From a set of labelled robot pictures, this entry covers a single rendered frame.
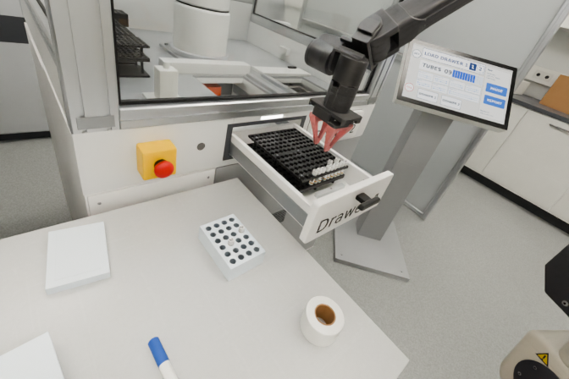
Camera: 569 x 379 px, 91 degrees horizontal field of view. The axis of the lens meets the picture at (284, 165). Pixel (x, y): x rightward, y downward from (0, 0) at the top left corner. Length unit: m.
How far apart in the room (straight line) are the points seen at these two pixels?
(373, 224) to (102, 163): 1.56
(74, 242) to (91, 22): 0.38
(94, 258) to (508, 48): 2.20
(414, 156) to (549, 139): 1.99
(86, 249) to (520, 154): 3.44
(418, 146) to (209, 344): 1.37
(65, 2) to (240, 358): 0.60
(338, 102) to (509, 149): 3.05
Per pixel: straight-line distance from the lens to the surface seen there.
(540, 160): 3.51
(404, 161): 1.65
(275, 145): 0.75
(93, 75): 0.60
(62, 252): 0.65
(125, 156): 0.68
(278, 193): 0.65
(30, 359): 0.51
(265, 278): 0.61
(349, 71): 0.56
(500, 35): 2.25
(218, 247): 0.59
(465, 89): 1.55
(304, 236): 0.60
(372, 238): 1.97
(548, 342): 0.83
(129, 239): 0.66
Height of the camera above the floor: 1.25
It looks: 31 degrees down
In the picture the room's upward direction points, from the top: 16 degrees clockwise
